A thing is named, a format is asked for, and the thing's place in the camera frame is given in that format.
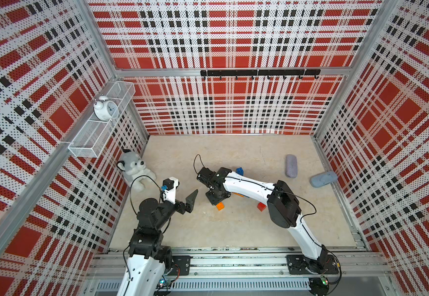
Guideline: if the white alarm clock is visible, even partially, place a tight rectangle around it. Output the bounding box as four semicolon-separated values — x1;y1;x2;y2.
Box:
93;96;119;122

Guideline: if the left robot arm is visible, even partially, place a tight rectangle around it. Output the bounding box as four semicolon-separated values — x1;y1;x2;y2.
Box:
118;190;198;296

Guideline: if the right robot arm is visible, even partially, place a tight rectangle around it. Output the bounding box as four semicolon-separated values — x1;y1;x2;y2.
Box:
197;167;328;274

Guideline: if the orange lego brick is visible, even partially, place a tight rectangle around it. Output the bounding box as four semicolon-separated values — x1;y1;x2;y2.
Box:
216;202;225;211

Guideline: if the blue long lego brick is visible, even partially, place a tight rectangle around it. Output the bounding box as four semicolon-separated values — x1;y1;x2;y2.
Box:
235;167;244;176

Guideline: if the blue grey oval case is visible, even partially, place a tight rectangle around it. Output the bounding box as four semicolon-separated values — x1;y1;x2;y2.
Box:
310;171;338;188

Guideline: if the grey husky plush toy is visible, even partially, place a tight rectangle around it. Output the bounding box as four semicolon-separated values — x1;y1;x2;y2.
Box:
117;149;156;192

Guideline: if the aluminium front rail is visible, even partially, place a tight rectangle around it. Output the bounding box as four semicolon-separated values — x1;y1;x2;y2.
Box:
87;247;392;279

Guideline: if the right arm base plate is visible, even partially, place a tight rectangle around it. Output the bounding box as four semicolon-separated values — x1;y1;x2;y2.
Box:
287;254;340;275

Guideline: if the white wire mesh shelf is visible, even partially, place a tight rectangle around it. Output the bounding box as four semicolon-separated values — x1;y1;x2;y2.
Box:
69;81;135;159

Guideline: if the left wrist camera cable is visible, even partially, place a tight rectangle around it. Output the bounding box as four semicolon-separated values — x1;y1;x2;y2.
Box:
130;174;163;217

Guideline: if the purple grey oval case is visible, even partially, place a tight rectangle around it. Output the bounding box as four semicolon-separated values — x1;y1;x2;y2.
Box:
285;154;298;178

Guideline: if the red square lego brick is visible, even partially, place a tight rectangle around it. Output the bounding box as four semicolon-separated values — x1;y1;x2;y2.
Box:
257;202;267;212

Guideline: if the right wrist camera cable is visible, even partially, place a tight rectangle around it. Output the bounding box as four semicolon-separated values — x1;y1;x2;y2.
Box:
193;153;208;175

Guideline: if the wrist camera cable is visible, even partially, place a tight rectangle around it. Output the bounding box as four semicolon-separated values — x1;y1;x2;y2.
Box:
130;174;163;217
193;153;208;175

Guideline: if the black hook rail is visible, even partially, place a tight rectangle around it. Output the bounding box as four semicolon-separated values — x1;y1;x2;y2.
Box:
200;69;321;78

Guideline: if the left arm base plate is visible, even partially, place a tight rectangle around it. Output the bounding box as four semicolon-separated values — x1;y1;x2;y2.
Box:
168;255;192;276

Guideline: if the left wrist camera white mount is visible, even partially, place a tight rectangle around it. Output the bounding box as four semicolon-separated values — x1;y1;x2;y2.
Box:
161;177;179;204

